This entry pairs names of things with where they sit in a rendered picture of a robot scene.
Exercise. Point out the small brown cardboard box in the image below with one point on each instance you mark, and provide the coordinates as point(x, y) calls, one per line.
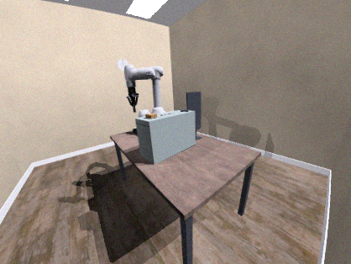
point(151, 116)

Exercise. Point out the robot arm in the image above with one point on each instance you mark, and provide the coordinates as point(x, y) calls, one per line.
point(145, 73)

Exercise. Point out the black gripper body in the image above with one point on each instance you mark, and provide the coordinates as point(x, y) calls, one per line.
point(131, 89)

